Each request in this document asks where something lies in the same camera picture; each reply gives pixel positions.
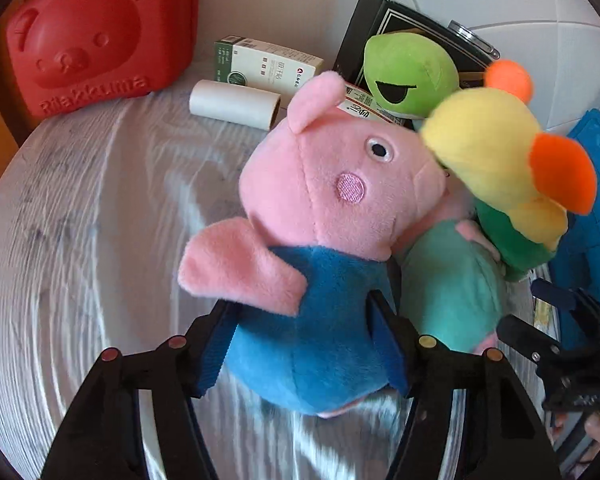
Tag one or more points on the blue-bodied pig plush toy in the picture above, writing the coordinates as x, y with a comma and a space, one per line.
320, 200

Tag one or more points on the white paper roll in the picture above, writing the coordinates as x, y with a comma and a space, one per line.
235, 102

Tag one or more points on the black gift box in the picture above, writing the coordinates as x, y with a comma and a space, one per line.
375, 20

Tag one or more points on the metal clip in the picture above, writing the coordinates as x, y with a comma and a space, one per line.
472, 37

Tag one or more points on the yellow duck plush toy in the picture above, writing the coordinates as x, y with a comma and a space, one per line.
490, 145

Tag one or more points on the long white box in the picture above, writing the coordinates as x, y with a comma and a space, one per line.
375, 110

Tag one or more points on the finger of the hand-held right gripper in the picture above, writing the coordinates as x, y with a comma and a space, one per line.
522, 335
547, 288

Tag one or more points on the white and green box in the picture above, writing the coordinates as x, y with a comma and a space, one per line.
270, 60

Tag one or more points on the red bear-face case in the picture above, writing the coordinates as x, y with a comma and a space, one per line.
95, 25

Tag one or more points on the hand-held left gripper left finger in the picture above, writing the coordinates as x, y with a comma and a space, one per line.
215, 360

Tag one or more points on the teal-bodied pig plush toy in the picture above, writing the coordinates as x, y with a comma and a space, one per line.
445, 280

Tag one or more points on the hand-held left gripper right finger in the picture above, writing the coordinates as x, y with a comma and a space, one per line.
391, 355

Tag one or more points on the lime green plush toy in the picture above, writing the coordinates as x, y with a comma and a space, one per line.
410, 75

